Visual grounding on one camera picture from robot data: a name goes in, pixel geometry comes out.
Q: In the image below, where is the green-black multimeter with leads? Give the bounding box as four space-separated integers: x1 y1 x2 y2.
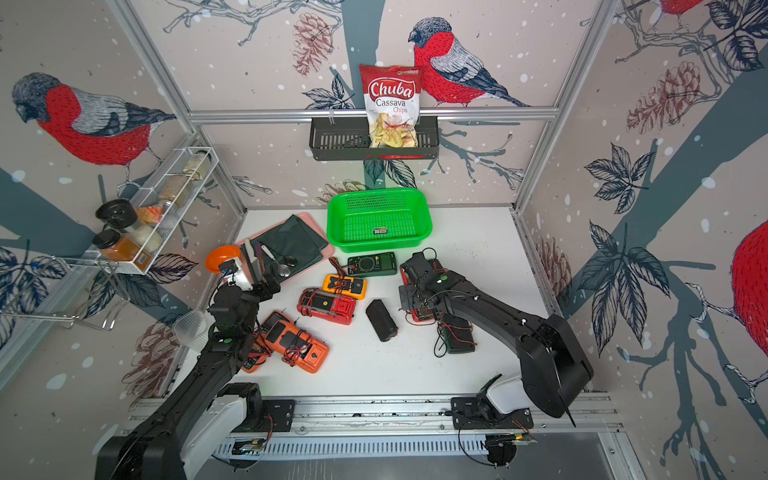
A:
433 314 476 358

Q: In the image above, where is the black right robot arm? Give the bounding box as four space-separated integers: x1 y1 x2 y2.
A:
400 252 594 418

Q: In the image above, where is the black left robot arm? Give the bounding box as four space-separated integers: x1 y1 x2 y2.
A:
95 252 280 479

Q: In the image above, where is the black-lid spice jar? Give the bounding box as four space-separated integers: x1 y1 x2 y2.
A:
95 198 142 232
92 229 140 262

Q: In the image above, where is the large orange multimeter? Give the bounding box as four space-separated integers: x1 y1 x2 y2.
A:
260 311 330 374

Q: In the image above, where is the dark green multimeter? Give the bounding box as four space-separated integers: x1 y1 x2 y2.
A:
346 252 398 278

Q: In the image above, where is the orange plastic bowl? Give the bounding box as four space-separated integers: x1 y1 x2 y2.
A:
205 245 241 274

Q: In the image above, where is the black-lid spice jar front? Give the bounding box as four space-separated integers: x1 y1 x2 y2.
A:
92 229 140 262

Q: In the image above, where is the dark green cloth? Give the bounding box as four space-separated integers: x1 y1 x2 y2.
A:
248 214 330 276

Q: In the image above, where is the green plastic basket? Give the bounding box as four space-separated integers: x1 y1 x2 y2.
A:
326 188 433 253

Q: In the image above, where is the red multimeter with leads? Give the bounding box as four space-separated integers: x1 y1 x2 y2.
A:
297 288 357 325

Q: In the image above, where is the yellow multimeter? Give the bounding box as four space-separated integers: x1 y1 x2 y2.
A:
321 274 368 300

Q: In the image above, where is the black rectangular case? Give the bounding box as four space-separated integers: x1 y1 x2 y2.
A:
365 299 398 342

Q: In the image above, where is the black wall-mounted basket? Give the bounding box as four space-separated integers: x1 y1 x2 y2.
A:
308 115 440 162

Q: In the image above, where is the small orange-black multimeter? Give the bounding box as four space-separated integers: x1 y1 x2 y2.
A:
241 335 273 374

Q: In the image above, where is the red slim multimeter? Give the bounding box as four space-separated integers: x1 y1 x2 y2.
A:
398 268 436 326

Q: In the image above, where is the Chuba cassava chips bag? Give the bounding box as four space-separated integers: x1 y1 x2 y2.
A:
359 65 422 148

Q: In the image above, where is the white wire spice rack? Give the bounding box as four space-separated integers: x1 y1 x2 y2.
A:
64 146 219 275

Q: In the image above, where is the black-lid spice jar rear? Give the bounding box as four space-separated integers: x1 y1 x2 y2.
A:
95 198 142 232

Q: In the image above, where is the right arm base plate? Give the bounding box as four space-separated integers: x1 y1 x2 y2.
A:
450 397 534 431

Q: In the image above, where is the clear plastic cup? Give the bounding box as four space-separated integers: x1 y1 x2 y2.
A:
172 310 214 353

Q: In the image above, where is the knife on cutting board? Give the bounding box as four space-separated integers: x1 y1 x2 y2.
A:
243 239 262 284

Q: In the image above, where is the pink cutting board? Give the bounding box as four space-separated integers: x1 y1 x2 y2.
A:
224 211 336 277

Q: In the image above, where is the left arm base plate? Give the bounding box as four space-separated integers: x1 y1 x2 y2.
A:
234 399 296 433

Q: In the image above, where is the metal spoon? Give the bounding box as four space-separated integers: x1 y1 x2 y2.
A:
260 244 291 278

